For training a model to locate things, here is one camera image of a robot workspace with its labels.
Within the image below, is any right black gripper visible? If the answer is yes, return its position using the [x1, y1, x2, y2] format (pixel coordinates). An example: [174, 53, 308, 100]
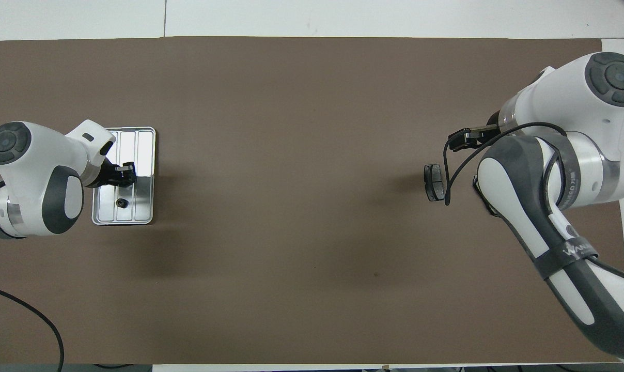
[448, 123, 501, 152]

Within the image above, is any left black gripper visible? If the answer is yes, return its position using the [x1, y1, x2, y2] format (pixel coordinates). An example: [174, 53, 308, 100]
[87, 159, 137, 190]

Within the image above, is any silver metal tray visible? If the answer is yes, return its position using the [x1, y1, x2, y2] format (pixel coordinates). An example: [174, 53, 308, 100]
[91, 127, 157, 226]

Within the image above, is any short grey brake pad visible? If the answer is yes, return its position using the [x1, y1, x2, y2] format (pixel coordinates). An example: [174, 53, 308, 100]
[424, 164, 447, 203]

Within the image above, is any brown table mat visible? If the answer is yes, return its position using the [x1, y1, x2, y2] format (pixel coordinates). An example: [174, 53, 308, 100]
[0, 36, 624, 365]

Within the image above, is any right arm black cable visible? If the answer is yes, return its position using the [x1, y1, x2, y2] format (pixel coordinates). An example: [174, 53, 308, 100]
[443, 122, 571, 206]

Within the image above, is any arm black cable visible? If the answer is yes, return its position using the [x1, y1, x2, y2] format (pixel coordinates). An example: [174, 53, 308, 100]
[443, 122, 571, 206]
[0, 283, 65, 372]

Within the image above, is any black velcro cable strap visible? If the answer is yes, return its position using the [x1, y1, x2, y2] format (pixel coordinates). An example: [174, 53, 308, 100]
[533, 239, 600, 281]
[544, 137, 584, 210]

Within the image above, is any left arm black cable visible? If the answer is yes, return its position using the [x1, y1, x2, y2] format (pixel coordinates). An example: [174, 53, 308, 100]
[0, 283, 65, 372]

